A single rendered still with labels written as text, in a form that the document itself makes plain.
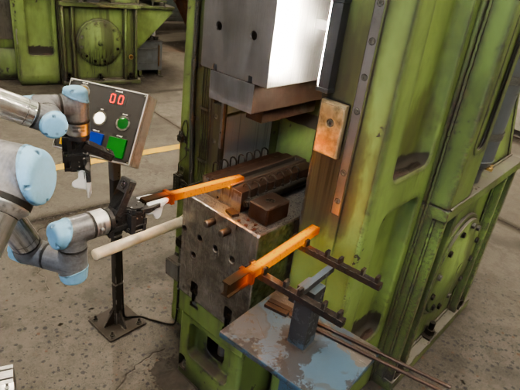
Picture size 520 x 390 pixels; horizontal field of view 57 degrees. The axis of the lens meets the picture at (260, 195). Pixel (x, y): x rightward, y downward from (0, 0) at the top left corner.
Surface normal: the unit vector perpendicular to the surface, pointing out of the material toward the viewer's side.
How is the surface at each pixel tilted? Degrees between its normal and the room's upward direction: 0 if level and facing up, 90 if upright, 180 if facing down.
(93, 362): 0
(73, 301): 0
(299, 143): 90
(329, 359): 0
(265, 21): 90
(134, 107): 60
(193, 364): 89
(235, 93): 90
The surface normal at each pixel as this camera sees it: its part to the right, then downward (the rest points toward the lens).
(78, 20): 0.53, 0.44
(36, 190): 0.99, 0.10
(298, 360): 0.11, -0.88
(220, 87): -0.67, 0.26
